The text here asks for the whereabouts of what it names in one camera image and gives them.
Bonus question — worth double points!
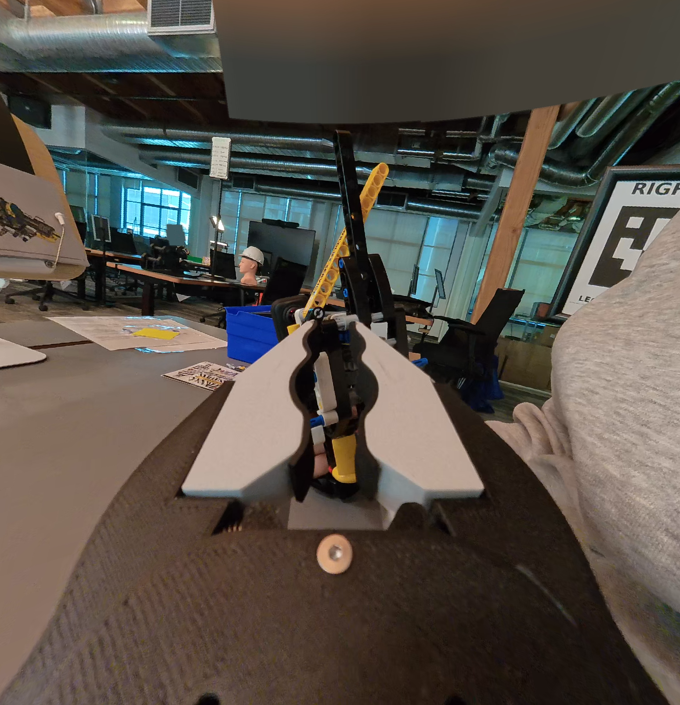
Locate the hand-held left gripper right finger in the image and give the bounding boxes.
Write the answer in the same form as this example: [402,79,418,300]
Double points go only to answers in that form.
[350,322,487,531]

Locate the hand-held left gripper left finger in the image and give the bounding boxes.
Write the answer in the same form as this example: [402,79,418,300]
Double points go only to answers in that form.
[181,321,324,503]

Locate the black and yellow lego model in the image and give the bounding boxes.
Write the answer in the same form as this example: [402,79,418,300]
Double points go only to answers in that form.
[287,129,429,501]

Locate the person's right forearm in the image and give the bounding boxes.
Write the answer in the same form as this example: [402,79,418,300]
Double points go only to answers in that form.
[483,195,680,705]

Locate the lego instruction booklet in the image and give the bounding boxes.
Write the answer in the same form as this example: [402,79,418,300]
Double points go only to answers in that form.
[0,159,90,272]

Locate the striped instruction leaflet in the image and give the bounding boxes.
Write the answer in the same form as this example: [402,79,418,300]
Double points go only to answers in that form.
[161,361,245,391]

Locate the blue plastic bin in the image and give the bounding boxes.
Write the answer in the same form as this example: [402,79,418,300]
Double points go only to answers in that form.
[224,305,281,365]

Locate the black office chair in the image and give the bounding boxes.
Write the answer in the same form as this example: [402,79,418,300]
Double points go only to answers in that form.
[427,288,526,387]

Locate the cardboard boxes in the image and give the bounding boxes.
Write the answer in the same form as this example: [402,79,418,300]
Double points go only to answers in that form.
[494,324,559,393]

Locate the wooden office desk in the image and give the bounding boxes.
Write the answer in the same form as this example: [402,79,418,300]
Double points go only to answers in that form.
[87,248,266,316]

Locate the mannequin head with hard hat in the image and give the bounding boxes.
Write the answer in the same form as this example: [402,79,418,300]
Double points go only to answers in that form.
[238,246,267,286]

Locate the white paper sheet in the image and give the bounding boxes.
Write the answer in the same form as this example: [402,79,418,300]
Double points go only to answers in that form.
[48,315,228,354]

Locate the large black screen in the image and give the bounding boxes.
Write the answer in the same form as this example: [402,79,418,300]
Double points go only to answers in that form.
[247,220,318,272]

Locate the white stand base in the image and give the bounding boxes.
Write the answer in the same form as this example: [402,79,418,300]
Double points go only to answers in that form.
[0,335,48,370]

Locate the light panel on stand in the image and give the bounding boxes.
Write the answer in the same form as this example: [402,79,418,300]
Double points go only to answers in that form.
[209,137,233,276]

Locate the wooden post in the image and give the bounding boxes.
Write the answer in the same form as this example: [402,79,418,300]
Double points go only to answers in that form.
[471,105,561,327]

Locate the black action camera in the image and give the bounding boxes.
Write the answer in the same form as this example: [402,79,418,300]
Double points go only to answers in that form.
[271,294,311,346]

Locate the white cord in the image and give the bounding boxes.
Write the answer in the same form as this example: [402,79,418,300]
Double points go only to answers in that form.
[45,211,66,269]

